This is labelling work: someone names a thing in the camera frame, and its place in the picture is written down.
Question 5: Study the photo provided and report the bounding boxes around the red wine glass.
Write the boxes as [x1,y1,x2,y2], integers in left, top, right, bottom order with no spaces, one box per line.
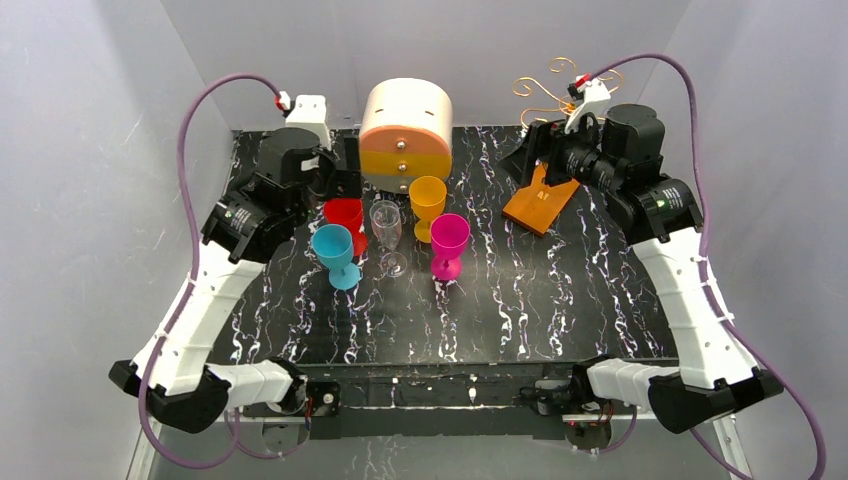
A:
[324,198,367,257]

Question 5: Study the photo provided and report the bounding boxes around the clear wine glass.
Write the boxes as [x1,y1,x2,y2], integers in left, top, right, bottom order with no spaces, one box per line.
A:
[369,200,408,278]

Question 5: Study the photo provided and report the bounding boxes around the blue wine glass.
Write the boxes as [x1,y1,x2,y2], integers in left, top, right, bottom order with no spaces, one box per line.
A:
[310,224,361,290]

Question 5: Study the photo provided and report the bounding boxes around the yellow wine glass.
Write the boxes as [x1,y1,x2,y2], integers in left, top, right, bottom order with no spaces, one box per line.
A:
[408,176,447,243]

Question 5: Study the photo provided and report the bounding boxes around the magenta wine glass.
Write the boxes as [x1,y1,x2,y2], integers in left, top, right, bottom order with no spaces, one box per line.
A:
[431,213,470,282]

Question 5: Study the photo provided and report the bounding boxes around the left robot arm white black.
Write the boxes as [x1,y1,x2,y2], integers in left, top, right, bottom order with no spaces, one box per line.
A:
[108,127,362,433]

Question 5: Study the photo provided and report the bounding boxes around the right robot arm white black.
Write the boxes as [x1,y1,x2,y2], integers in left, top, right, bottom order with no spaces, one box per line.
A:
[500,104,784,434]

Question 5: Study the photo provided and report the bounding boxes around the wooden rack base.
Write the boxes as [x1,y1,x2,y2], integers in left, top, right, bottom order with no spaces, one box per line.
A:
[502,163,580,237]

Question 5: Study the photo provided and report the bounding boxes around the round pastel drawer cabinet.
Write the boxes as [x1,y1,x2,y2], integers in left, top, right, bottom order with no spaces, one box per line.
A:
[358,78,453,194]

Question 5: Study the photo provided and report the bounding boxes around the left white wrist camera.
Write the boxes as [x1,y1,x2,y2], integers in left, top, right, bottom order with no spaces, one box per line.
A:
[275,91,332,150]

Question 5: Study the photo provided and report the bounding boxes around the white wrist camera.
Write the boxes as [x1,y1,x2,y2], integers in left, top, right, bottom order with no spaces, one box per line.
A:
[564,74,611,134]
[275,91,332,150]

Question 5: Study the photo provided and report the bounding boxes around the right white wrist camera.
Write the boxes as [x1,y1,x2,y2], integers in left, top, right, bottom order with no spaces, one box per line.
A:
[564,74,611,134]

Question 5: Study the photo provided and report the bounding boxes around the black front mounting rail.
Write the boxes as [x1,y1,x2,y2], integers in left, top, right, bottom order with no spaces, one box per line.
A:
[245,360,637,442]

